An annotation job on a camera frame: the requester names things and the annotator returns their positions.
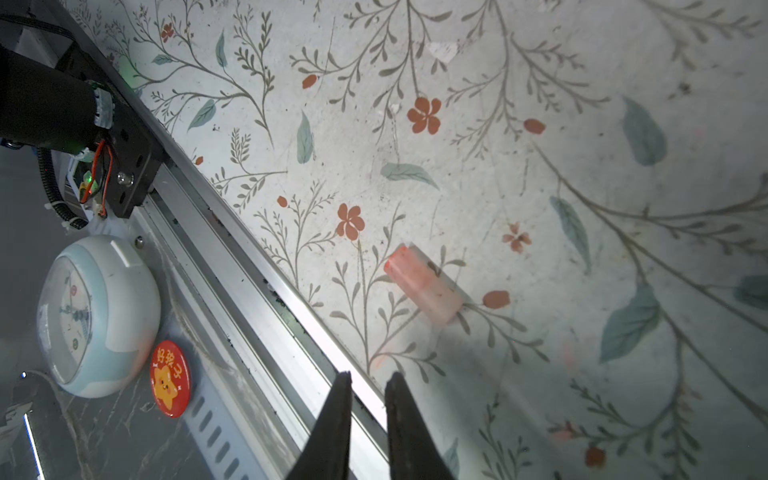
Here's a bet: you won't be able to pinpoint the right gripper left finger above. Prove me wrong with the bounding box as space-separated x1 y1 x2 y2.
287 372 353 480

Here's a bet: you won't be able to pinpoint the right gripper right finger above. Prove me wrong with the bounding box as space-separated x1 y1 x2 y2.
385 372 453 480

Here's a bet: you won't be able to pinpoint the translucent pen cap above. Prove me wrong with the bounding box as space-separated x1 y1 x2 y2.
384 244 468 327

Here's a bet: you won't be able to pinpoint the red round toy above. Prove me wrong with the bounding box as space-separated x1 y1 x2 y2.
150 340 192 418

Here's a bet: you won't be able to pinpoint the white alarm clock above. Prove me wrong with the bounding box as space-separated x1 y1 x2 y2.
36 235 161 399

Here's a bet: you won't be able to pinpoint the aluminium front rail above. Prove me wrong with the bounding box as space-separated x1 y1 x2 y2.
49 1 390 479

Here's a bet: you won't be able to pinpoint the left black corrugated cable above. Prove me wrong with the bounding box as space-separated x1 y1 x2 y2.
35 146 91 230

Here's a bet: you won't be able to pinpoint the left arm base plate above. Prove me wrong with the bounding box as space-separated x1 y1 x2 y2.
57 45 168 219

